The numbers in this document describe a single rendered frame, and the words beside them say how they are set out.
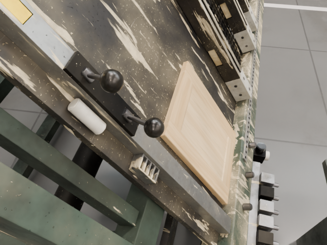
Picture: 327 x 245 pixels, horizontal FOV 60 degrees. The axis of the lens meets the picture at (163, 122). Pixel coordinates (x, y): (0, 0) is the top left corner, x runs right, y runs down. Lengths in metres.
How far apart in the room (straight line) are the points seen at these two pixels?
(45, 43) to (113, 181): 1.64
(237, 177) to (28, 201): 0.79
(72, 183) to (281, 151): 1.93
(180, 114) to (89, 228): 0.45
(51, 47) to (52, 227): 0.29
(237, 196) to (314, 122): 1.69
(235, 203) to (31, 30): 0.81
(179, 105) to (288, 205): 1.46
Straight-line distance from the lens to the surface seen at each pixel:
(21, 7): 0.54
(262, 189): 1.25
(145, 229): 0.75
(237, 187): 1.07
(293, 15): 3.85
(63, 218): 0.48
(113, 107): 0.58
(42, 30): 0.54
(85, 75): 0.54
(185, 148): 0.83
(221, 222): 0.95
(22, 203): 0.45
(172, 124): 0.79
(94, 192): 0.65
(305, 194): 2.24
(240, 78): 1.23
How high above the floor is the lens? 1.84
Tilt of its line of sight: 52 degrees down
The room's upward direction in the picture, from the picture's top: straight up
